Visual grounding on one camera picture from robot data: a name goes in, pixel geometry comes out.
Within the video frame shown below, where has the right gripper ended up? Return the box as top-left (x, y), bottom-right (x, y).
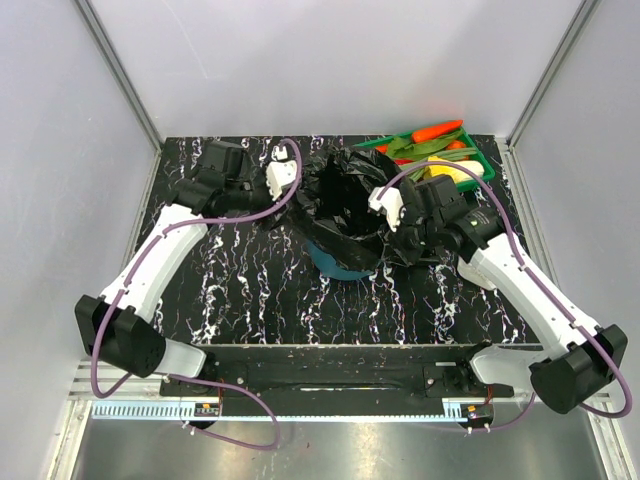
top-left (378, 208), bottom-right (442, 268)

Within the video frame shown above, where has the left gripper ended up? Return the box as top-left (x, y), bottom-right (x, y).
top-left (226, 161), bottom-right (292, 231)

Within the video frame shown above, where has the black trash bag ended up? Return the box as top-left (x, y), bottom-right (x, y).
top-left (259, 146), bottom-right (424, 272)

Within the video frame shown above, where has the teal plastic trash bin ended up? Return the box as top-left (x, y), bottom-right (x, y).
top-left (306, 241), bottom-right (372, 281)

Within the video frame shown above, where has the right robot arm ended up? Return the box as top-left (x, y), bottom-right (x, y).
top-left (368, 176), bottom-right (628, 414)

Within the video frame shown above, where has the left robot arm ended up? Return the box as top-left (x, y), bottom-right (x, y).
top-left (74, 141), bottom-right (274, 395)

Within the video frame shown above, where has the green long beans bundle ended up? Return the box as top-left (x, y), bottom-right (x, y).
top-left (394, 147), bottom-right (477, 165)

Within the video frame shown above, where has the yellow white cabbage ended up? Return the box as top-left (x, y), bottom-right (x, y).
top-left (423, 157), bottom-right (484, 184)

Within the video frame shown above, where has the green plastic vegetable tray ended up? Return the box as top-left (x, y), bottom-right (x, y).
top-left (359, 120), bottom-right (495, 182)

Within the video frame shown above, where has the large orange carrot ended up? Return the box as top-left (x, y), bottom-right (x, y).
top-left (411, 120), bottom-right (464, 144)

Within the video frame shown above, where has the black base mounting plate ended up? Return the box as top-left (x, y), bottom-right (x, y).
top-left (159, 343), bottom-right (516, 419)

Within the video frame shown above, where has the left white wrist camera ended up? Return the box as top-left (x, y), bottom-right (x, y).
top-left (265, 142), bottom-right (302, 201)

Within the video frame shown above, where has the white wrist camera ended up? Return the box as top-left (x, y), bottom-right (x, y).
top-left (265, 142), bottom-right (302, 201)
top-left (368, 187), bottom-right (406, 233)

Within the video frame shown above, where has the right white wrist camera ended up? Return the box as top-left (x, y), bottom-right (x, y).
top-left (368, 187), bottom-right (406, 233)

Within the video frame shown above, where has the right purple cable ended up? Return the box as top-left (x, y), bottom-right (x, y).
top-left (374, 162), bottom-right (632, 434)

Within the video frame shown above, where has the purple cable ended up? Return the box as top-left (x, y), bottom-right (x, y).
top-left (374, 162), bottom-right (632, 434)
top-left (89, 138), bottom-right (304, 451)

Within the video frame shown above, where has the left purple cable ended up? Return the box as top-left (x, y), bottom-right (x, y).
top-left (89, 138), bottom-right (304, 451)

